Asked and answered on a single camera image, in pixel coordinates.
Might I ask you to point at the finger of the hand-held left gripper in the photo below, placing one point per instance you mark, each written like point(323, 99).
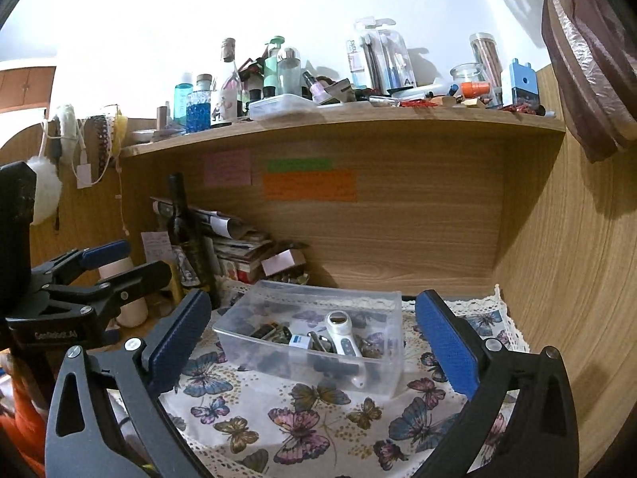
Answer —
point(139, 284)
point(104, 255)

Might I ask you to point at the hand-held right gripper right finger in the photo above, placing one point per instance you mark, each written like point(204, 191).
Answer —
point(448, 343)

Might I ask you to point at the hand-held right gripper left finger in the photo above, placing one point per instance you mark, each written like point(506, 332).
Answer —
point(176, 343)

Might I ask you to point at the clear plastic storage box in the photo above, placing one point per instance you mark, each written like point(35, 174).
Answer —
point(383, 358)

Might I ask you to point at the white handheld massager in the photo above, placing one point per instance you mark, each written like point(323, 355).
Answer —
point(343, 343)

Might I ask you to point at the white cylindrical bottle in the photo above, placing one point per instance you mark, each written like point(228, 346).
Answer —
point(133, 311)

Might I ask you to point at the white paper receipt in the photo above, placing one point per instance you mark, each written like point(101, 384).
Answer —
point(155, 248)

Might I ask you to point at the white fluffy duster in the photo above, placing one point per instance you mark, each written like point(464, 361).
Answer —
point(46, 191)

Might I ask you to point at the dark wine bottle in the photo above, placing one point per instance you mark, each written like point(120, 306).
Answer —
point(191, 239)

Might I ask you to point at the white hanging tag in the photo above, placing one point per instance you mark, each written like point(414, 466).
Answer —
point(84, 176)

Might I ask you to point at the pile of small dark trinkets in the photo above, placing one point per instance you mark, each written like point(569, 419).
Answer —
point(271, 333)

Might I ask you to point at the rolled magazine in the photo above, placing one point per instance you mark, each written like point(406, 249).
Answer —
point(214, 219)

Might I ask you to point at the stack of books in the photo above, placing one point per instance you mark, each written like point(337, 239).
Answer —
point(244, 256)

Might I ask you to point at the hanging beaded lace ribbons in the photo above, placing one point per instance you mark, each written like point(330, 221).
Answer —
point(102, 144)

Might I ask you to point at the white fluffy brush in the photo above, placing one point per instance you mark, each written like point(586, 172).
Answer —
point(67, 132)

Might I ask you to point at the small blue white box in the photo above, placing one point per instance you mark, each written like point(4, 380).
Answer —
point(300, 342)

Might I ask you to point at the small pink white box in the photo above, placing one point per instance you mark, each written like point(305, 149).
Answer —
point(283, 261)

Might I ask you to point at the pink sticky note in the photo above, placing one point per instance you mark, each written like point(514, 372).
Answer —
point(227, 168)

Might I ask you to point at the butterfly printed lace cloth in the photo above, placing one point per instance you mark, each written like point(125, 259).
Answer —
point(308, 418)

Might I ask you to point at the wooden cabinet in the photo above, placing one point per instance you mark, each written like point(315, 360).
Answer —
point(25, 87)

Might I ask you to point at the brown cardboard tube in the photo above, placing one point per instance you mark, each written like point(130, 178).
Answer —
point(164, 114)

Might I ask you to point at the jar of blue beads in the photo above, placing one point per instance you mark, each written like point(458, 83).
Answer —
point(199, 109)

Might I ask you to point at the teal liquid bottle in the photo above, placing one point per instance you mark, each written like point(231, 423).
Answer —
point(183, 99)

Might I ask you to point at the white printed mug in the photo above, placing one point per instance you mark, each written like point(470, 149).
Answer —
point(222, 108)

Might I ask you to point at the orange sticky note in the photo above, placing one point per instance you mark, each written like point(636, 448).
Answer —
point(311, 186)

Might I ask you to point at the green sticky note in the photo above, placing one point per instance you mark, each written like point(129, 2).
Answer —
point(298, 165)

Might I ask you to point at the tall clear corked bottle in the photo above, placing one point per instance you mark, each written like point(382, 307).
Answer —
point(228, 69)

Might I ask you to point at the clear flat lidded case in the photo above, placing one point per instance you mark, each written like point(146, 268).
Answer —
point(281, 107)

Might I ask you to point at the wooden shelf board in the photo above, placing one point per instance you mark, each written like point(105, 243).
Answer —
point(348, 127)

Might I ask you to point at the mint green pump bottle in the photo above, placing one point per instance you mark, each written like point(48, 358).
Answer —
point(272, 72)

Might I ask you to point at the orange capped tube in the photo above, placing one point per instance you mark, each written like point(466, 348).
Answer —
point(475, 90)

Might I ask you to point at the clear grey bottle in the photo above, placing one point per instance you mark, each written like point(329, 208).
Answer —
point(289, 74)

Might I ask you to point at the small pink white bottle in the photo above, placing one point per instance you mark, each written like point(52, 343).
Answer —
point(316, 88)

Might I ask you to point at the blue white block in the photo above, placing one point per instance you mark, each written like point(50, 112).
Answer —
point(520, 84)

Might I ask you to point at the glass jar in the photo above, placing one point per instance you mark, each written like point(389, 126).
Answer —
point(468, 73)

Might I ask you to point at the clear cylinder of brown sticks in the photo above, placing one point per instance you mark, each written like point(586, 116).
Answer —
point(486, 59)

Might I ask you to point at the blister pack of brushes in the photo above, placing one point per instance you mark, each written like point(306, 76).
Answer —
point(385, 57)

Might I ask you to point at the white tube package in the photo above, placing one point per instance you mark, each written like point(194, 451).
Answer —
point(355, 62)

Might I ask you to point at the pink curtain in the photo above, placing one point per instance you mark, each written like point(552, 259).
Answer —
point(592, 59)

